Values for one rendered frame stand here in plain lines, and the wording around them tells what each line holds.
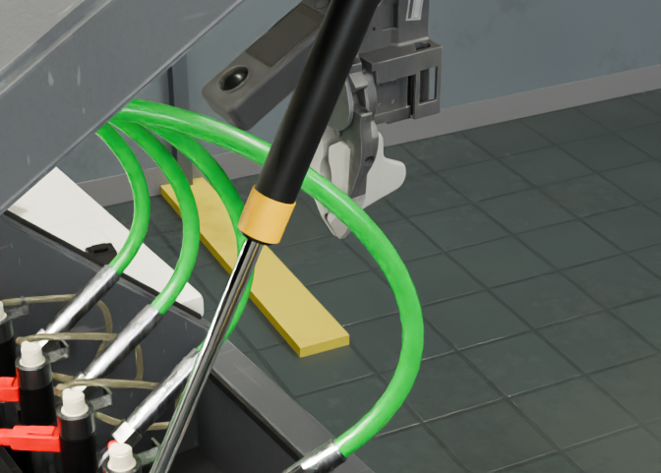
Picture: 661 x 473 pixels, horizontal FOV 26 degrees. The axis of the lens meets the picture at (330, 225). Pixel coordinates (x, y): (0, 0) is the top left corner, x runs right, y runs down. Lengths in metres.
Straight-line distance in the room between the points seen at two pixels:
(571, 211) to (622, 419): 0.91
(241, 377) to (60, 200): 0.39
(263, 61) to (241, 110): 0.04
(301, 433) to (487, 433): 1.63
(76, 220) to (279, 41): 0.70
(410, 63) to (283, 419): 0.45
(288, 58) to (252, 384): 0.50
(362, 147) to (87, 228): 0.67
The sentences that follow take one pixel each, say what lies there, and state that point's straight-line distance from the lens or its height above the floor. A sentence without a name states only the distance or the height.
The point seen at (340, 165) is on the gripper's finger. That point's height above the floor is 1.29.
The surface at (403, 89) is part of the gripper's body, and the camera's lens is 1.03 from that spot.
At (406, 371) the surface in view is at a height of 1.22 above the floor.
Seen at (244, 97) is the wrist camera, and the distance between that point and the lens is 0.96.
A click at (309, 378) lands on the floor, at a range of 3.08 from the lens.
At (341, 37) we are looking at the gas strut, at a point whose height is 1.54.
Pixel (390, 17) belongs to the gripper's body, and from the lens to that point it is 1.02.
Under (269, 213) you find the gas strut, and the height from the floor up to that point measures 1.47.
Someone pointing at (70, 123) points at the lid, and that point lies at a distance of 0.48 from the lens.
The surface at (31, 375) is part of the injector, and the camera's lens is 1.17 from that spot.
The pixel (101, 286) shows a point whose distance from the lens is 1.26.
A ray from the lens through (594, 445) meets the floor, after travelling 2.94.
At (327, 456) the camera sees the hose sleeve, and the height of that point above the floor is 1.16.
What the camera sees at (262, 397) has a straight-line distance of 1.37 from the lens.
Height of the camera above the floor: 1.74
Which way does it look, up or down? 28 degrees down
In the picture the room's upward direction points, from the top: straight up
